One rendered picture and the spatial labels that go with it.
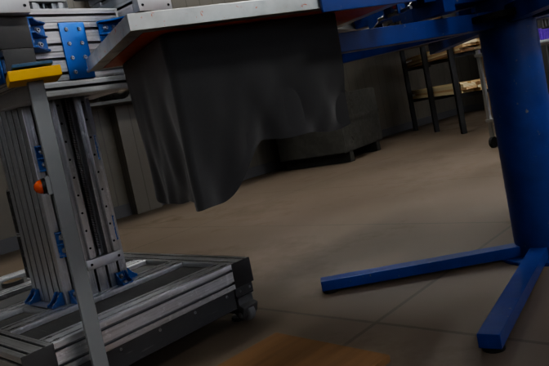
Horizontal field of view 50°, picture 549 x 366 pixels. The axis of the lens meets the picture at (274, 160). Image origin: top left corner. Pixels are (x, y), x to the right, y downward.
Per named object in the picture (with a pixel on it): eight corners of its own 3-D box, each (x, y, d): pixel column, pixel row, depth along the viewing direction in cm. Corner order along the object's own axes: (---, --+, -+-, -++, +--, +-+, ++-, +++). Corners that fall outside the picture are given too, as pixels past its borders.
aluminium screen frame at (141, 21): (130, 31, 127) (126, 13, 126) (88, 72, 179) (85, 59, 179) (414, -3, 161) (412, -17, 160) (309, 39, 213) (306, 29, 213)
